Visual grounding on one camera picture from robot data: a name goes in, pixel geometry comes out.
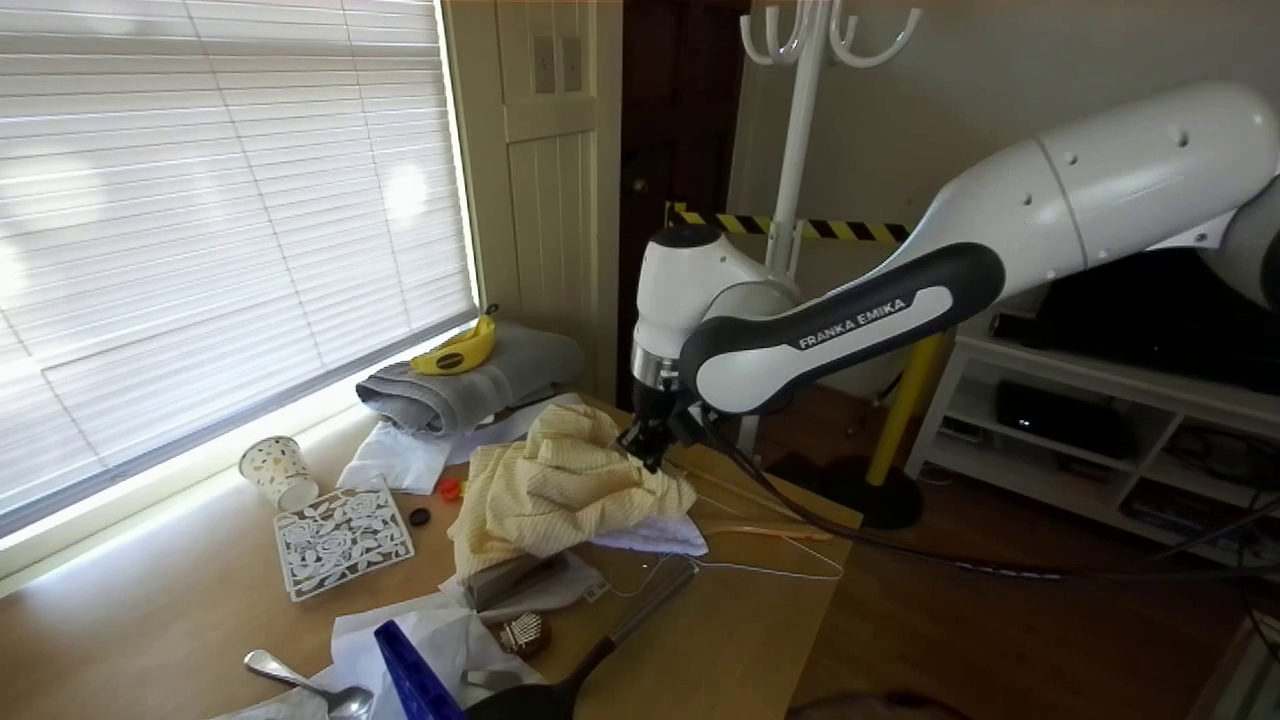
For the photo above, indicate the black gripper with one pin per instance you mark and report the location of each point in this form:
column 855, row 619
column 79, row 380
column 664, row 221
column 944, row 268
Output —
column 661, row 404

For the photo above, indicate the yellow towel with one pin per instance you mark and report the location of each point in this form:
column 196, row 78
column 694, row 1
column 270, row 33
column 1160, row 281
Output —
column 560, row 485

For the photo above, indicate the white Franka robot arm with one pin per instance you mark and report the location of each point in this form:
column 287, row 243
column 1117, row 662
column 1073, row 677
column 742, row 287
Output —
column 1066, row 203

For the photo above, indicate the white paper sheet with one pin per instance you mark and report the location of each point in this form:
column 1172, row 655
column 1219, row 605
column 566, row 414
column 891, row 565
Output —
column 654, row 536

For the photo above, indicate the grey folded cloth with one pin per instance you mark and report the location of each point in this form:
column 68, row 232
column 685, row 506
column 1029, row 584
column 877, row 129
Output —
column 495, row 380

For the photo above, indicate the grey folded mitt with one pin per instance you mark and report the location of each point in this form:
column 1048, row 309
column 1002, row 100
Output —
column 524, row 580

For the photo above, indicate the small red object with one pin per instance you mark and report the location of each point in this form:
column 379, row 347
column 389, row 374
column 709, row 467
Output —
column 451, row 490

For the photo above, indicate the yellow banana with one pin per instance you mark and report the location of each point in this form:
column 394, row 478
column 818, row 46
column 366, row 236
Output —
column 462, row 351

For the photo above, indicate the small white cloth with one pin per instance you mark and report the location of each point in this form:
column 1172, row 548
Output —
column 394, row 463

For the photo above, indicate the white crumpled cloth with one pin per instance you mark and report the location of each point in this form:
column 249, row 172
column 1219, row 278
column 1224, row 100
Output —
column 427, row 634

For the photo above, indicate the cream panelled door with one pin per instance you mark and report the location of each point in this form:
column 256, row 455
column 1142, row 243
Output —
column 552, row 172

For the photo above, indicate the white coat rack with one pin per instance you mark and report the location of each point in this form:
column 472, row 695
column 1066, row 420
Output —
column 799, row 135

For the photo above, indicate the black media box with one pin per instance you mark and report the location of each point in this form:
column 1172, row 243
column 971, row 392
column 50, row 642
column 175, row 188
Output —
column 1061, row 420

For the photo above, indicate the metal spoon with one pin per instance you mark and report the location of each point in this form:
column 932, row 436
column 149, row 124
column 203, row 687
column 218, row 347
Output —
column 301, row 682

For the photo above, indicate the white tv stand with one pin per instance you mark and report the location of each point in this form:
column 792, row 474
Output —
column 1066, row 483

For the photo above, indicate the large white window blinds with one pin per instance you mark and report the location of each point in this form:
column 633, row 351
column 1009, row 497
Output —
column 203, row 226

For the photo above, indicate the light wooden table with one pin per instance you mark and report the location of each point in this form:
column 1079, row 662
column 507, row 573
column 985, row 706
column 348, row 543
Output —
column 160, row 625

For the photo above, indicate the black television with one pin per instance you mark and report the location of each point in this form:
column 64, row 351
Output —
column 1160, row 322

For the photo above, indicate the yellow black caution post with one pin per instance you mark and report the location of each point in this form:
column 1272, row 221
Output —
column 905, row 402

